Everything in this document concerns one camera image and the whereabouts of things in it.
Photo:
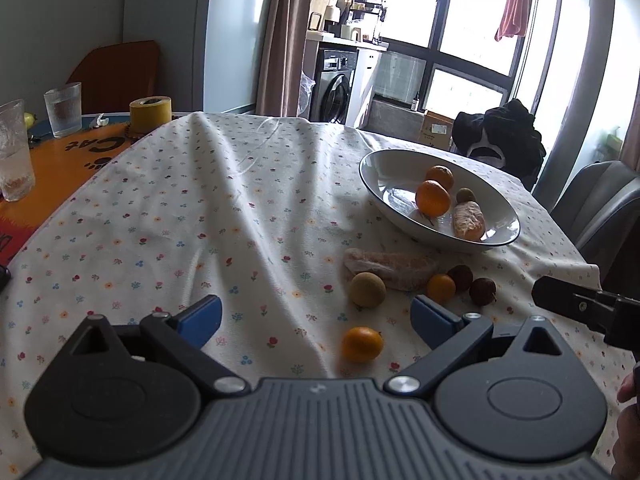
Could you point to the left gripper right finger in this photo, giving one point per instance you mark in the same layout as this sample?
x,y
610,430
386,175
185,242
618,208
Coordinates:
x,y
455,341

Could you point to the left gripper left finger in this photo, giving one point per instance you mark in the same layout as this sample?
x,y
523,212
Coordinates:
x,y
177,341

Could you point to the small kumquat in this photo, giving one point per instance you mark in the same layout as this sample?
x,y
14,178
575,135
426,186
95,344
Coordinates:
x,y
441,288
361,345

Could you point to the dark red fruit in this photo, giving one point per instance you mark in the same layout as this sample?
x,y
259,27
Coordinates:
x,y
462,276
483,291

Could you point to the peeled orange mandarin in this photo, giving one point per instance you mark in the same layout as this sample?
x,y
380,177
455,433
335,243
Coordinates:
x,y
468,221

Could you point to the large orange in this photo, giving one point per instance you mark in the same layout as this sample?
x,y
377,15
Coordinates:
x,y
432,199

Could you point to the white kitchen cabinet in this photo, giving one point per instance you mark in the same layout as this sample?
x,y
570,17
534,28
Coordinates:
x,y
368,62

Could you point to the black kitchen shelf rack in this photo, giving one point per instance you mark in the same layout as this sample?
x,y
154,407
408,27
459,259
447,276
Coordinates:
x,y
368,16

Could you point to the person's right hand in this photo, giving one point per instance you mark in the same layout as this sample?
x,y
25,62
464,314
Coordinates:
x,y
626,448

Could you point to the grey leather chair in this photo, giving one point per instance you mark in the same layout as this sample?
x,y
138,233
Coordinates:
x,y
598,210

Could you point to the floral white tablecloth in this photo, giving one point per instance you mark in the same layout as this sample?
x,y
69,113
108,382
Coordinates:
x,y
280,200

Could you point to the pink curtain right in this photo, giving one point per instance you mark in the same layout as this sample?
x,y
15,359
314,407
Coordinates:
x,y
630,154

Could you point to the white ceramic bowl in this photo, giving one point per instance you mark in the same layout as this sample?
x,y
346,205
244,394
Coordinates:
x,y
392,176

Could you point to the black phone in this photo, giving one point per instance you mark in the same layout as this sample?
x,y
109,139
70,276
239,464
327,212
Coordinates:
x,y
5,276

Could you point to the orange cat placemat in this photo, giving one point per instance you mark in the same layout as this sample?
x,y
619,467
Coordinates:
x,y
106,208

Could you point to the cardboard box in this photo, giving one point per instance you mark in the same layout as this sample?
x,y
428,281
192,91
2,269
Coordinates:
x,y
436,131

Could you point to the black clothing on chair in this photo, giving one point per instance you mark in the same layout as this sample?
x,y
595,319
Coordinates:
x,y
503,137

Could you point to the yellow tape roll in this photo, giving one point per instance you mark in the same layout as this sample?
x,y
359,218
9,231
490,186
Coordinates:
x,y
147,114

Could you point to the clear glass near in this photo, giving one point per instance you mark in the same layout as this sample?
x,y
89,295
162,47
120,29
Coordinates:
x,y
17,177

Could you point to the clear glass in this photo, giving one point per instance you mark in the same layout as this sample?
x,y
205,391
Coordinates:
x,y
17,177
64,109

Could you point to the clear glass far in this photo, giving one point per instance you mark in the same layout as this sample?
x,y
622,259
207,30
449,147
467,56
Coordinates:
x,y
64,109

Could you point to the white plastic bag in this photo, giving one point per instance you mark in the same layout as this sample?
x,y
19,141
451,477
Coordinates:
x,y
306,87

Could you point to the grey washing machine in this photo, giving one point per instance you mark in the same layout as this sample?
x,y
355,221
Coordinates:
x,y
335,70

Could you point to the brown curtain left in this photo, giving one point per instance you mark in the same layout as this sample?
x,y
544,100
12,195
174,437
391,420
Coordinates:
x,y
282,58

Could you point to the red hanging towel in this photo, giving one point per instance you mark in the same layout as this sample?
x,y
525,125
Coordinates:
x,y
514,21

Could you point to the white refrigerator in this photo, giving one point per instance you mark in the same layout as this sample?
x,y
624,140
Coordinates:
x,y
210,50

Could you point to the wooden cutting board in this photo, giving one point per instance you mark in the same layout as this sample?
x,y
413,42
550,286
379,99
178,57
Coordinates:
x,y
317,9

